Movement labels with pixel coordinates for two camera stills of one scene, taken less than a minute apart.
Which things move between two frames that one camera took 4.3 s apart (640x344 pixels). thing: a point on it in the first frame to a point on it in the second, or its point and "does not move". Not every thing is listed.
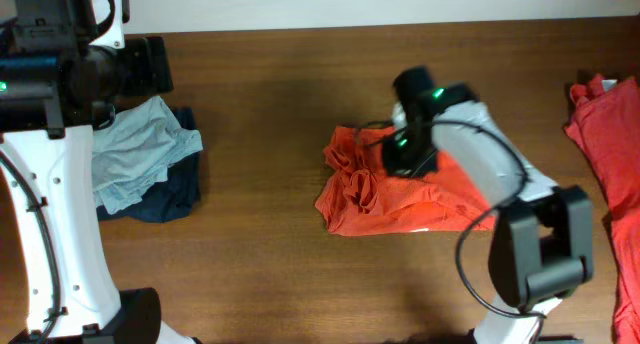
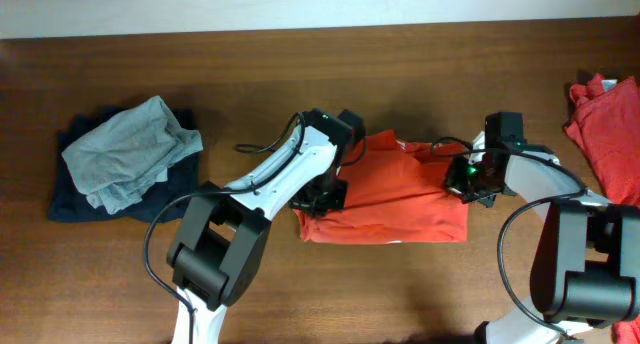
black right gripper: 426,167 to 454,183
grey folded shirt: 135,146 does not move
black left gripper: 156,73 to 314,205
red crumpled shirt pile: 605,128 does not move
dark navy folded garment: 177,198 does not move
